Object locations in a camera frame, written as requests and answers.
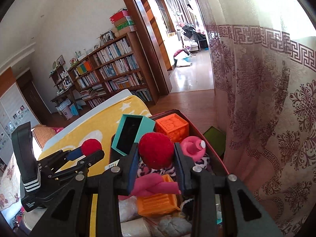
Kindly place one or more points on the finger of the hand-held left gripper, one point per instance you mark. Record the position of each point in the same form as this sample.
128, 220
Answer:
74, 154
91, 159

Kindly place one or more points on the pink leopard print sock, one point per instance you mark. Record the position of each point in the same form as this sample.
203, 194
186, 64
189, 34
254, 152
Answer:
150, 171
203, 161

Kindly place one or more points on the wooden desk with hutch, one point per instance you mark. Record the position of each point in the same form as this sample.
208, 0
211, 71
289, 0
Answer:
65, 95

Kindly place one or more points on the blue bag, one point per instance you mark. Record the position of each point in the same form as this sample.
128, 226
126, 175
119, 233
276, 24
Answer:
74, 109

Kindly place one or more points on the deep orange toy cube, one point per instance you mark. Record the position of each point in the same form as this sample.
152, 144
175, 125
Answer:
171, 128

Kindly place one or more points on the light orange toy cube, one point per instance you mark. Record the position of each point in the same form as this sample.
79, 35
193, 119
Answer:
155, 203

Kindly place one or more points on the grey sock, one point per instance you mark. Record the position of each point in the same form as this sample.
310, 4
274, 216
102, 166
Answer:
172, 224

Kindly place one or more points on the pink cloth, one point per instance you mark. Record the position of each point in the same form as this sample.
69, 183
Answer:
58, 129

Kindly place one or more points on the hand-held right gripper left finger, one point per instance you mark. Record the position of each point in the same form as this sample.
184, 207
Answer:
133, 167

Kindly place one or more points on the white panel wardrobe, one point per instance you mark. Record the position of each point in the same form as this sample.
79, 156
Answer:
12, 108

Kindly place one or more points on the black fuzzy sock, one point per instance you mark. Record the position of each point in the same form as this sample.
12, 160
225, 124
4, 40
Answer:
186, 206

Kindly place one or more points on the white cloth pile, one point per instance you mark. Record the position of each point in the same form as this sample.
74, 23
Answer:
182, 60

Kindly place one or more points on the tan box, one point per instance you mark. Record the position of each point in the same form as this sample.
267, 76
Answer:
124, 32

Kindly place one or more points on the green container lid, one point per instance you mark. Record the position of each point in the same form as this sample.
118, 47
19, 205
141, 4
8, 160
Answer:
213, 137

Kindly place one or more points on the red felt ball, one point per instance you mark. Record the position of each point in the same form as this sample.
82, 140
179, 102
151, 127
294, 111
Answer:
155, 150
91, 147

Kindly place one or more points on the photo frame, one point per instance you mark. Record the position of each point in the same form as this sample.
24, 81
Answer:
106, 36

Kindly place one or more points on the dark wooden door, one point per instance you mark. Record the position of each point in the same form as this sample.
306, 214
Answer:
33, 98

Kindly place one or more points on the yellow white printed blanket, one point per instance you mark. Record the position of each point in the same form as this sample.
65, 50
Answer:
98, 126

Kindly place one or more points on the rows of books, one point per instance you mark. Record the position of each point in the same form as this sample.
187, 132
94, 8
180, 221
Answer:
116, 49

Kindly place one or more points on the red green fabric storage container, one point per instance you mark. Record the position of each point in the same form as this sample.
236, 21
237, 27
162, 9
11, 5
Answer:
197, 130

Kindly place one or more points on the wooden door frame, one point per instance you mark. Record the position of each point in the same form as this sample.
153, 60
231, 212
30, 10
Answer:
145, 42

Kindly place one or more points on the wooden bookshelf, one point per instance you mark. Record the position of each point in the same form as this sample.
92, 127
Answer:
142, 66

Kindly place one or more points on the patterned pink curtain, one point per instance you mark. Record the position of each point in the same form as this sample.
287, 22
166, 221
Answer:
266, 91

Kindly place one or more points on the round mirror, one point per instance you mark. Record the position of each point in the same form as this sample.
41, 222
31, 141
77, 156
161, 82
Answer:
54, 65

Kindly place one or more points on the grey window drape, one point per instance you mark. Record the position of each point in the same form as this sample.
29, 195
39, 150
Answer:
179, 5

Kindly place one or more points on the teal cardboard box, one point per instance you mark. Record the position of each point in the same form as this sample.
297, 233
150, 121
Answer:
130, 135

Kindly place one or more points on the pink knotted sock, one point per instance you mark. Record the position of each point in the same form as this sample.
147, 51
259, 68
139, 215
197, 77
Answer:
192, 148
155, 185

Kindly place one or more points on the orange woven pillow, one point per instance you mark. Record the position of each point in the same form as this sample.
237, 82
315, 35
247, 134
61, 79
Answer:
43, 133

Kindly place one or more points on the pile of clothes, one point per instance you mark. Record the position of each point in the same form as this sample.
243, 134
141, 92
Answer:
190, 30

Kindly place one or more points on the clear plastic bag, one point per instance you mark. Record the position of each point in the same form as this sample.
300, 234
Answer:
128, 208

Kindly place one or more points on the floral bedsheet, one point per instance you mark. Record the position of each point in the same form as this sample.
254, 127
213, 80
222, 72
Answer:
9, 180

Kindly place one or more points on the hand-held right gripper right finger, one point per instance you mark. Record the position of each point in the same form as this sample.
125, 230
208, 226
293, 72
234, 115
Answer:
181, 175

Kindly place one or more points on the white carton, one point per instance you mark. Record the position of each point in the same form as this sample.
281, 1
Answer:
63, 107

